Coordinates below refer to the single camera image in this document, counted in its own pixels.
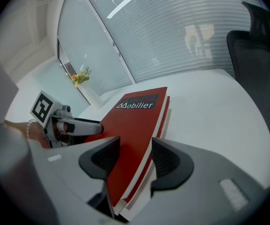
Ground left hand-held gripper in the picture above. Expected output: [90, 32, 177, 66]
[30, 90, 104, 149]

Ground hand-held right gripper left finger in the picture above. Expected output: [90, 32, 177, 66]
[28, 136, 121, 225]

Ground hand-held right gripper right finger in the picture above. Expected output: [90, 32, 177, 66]
[125, 136, 270, 225]

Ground red book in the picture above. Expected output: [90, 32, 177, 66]
[84, 86, 171, 221]

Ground person's left forearm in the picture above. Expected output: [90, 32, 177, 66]
[4, 120, 51, 150]

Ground yellow flower bouquet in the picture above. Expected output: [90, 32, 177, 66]
[70, 66, 104, 110]

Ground person's white shirt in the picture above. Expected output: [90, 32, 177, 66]
[0, 48, 55, 225]

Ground black office chair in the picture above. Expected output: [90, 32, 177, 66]
[226, 0, 270, 135]

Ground beaded bracelet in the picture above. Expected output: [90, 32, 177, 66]
[26, 118, 38, 140]

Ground white partition post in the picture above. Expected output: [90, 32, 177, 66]
[77, 0, 138, 85]

